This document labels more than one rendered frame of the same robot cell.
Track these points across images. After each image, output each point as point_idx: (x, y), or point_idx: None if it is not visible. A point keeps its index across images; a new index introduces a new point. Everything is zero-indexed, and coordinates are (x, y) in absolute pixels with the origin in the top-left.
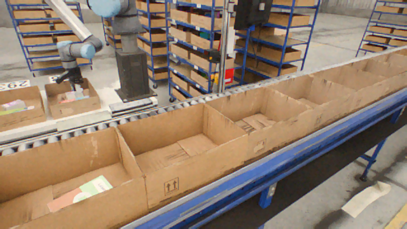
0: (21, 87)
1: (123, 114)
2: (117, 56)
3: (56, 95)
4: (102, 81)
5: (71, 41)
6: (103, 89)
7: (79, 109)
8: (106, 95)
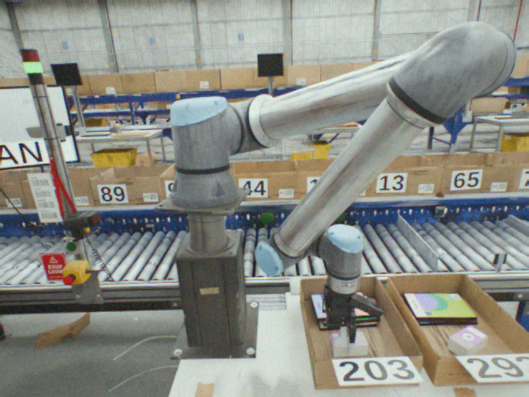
0: (474, 356)
1: None
2: (239, 256)
3: None
4: None
5: (329, 229)
6: (278, 373)
7: None
8: (280, 340)
